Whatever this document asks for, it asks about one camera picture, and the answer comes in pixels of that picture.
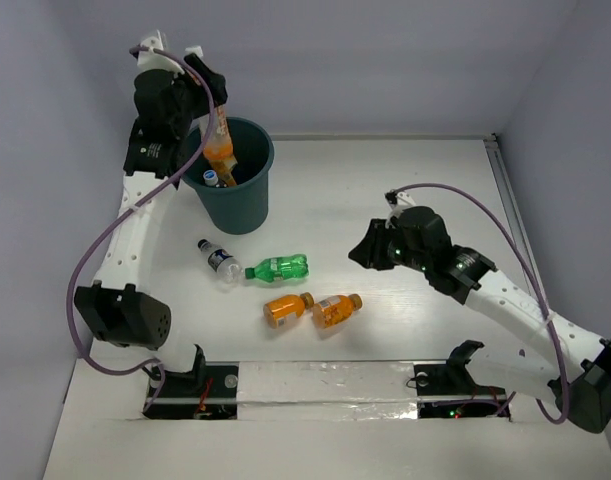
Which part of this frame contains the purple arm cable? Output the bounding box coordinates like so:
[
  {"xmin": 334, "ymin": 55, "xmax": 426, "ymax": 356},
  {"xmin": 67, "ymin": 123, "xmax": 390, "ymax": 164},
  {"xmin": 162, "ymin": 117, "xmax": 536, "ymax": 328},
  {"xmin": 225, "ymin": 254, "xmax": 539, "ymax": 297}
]
[
  {"xmin": 66, "ymin": 44, "xmax": 219, "ymax": 411},
  {"xmin": 389, "ymin": 182, "xmax": 571, "ymax": 425}
]

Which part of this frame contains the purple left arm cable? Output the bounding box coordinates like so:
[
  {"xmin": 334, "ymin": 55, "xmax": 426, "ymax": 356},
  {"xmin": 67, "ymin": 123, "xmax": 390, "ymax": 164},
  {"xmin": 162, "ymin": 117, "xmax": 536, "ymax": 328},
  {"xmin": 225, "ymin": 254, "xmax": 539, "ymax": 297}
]
[{"xmin": 66, "ymin": 44, "xmax": 219, "ymax": 411}]

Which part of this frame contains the small clear blue-label bottle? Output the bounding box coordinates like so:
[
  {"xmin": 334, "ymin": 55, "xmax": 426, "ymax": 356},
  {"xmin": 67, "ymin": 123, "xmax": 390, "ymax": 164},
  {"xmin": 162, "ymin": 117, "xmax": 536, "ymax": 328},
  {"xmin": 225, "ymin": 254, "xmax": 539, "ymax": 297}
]
[{"xmin": 197, "ymin": 239, "xmax": 243, "ymax": 284}]

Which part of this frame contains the clear plastic bottle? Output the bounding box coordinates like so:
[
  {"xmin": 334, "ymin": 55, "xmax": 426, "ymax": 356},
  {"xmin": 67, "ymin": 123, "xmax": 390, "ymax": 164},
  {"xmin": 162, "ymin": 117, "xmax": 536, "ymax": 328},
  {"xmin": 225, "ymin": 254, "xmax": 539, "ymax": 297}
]
[{"xmin": 202, "ymin": 169, "xmax": 228, "ymax": 188}]

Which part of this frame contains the dark teal plastic bin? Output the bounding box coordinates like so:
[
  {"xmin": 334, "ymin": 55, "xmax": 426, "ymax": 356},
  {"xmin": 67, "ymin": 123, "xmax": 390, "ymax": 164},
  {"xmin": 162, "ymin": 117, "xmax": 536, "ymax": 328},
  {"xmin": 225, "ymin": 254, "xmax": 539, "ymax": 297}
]
[{"xmin": 182, "ymin": 117, "xmax": 274, "ymax": 235}]

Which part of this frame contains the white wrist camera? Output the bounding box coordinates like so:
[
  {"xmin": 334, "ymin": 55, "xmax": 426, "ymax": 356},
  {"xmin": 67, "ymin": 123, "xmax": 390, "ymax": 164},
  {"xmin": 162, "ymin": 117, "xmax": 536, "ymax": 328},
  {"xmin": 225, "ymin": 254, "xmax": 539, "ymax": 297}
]
[
  {"xmin": 385, "ymin": 190, "xmax": 416, "ymax": 228},
  {"xmin": 129, "ymin": 29, "xmax": 184, "ymax": 74}
]

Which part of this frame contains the small orange patterned bottle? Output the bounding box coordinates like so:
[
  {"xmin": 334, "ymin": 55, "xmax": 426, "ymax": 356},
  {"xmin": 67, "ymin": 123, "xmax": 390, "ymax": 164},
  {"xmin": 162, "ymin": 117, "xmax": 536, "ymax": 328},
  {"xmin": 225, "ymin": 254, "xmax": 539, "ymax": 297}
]
[{"xmin": 312, "ymin": 294, "xmax": 363, "ymax": 330}]

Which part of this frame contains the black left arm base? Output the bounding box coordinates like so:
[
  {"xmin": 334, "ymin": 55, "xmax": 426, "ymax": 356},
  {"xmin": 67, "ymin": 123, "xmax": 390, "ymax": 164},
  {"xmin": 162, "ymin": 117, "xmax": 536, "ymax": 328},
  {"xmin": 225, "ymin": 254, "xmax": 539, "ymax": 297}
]
[{"xmin": 143, "ymin": 345, "xmax": 239, "ymax": 420}]

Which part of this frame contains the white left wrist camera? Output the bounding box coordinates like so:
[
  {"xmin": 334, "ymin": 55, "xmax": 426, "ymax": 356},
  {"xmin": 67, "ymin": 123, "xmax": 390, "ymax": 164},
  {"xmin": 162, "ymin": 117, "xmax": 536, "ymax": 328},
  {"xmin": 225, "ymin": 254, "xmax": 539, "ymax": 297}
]
[{"xmin": 129, "ymin": 29, "xmax": 184, "ymax": 74}]

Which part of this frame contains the small orange juice bottle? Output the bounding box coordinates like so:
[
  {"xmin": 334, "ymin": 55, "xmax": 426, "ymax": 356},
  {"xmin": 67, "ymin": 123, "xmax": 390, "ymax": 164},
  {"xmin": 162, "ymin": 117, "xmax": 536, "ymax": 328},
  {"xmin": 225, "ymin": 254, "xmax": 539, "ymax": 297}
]
[{"xmin": 263, "ymin": 292, "xmax": 314, "ymax": 329}]

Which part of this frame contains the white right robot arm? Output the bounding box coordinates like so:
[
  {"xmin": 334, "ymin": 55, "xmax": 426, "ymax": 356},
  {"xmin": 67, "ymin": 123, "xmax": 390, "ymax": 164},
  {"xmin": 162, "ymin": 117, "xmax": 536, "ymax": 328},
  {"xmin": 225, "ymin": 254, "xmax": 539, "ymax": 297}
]
[{"xmin": 348, "ymin": 206, "xmax": 611, "ymax": 434}]

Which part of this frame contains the green plastic bottle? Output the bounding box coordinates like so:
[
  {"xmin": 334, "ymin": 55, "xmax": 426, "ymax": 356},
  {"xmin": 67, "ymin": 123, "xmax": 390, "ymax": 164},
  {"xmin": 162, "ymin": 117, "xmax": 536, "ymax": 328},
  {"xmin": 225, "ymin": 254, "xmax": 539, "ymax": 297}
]
[{"xmin": 244, "ymin": 254, "xmax": 309, "ymax": 283}]

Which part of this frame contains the long orange label bottle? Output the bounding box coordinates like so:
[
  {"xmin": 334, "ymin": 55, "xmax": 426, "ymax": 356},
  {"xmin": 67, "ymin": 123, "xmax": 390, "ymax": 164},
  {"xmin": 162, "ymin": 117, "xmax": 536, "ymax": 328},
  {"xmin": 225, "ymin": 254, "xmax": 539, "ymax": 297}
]
[{"xmin": 198, "ymin": 105, "xmax": 237, "ymax": 175}]

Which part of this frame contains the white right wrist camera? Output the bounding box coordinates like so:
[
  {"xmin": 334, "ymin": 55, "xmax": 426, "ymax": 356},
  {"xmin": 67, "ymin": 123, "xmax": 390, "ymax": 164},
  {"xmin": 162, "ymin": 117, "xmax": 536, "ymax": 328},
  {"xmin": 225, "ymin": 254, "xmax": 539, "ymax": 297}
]
[{"xmin": 385, "ymin": 190, "xmax": 416, "ymax": 228}]

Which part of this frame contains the orange blue label bottle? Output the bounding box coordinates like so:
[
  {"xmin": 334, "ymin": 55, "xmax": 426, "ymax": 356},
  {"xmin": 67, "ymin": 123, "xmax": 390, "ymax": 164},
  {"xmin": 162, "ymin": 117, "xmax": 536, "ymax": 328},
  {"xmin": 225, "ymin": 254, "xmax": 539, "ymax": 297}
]
[{"xmin": 215, "ymin": 170, "xmax": 237, "ymax": 188}]

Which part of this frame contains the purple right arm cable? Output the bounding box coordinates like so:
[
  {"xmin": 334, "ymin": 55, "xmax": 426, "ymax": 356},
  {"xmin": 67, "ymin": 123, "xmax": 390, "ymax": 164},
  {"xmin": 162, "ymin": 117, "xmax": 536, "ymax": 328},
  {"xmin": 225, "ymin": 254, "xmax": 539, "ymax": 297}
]
[{"xmin": 389, "ymin": 182, "xmax": 571, "ymax": 425}]

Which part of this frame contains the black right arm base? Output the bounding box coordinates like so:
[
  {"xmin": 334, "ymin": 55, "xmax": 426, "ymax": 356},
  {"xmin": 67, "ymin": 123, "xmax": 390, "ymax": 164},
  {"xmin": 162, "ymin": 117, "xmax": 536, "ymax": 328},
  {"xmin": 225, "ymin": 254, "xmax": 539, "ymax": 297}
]
[{"xmin": 405, "ymin": 340, "xmax": 511, "ymax": 420}]

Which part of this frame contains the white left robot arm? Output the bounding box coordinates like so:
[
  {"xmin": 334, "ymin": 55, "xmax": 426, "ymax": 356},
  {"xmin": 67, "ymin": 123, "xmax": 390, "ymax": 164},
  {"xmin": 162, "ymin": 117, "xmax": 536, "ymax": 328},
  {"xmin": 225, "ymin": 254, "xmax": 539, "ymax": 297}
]
[{"xmin": 66, "ymin": 46, "xmax": 227, "ymax": 395}]

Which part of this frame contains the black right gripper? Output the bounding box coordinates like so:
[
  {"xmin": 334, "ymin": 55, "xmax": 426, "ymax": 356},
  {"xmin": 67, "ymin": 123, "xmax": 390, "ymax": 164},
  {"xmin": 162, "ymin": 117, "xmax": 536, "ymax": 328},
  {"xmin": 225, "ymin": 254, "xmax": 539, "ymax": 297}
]
[{"xmin": 346, "ymin": 218, "xmax": 430, "ymax": 273}]

